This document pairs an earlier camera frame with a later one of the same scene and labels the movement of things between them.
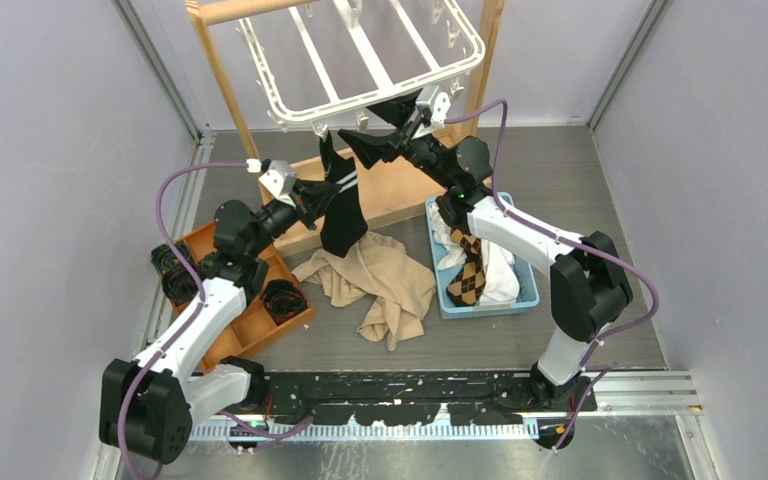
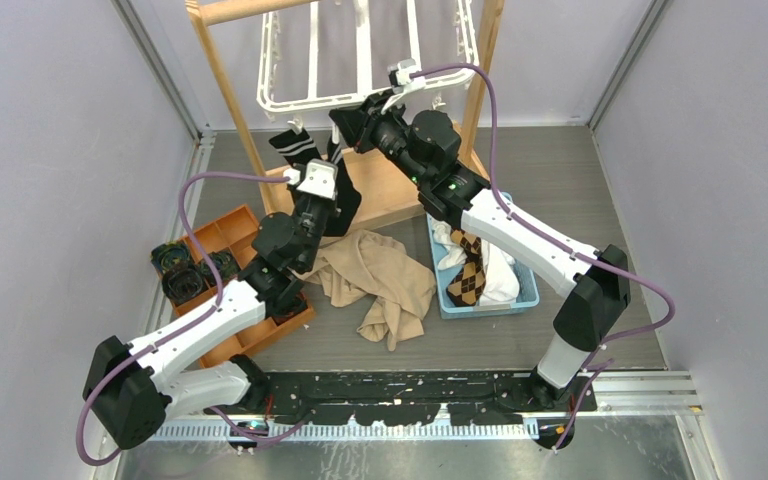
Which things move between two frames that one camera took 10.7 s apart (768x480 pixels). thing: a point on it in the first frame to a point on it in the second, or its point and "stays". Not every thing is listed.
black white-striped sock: (337, 169) to (297, 148)
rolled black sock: (283, 300) stays
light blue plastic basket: (528, 294) stays
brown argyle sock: (466, 287) stays
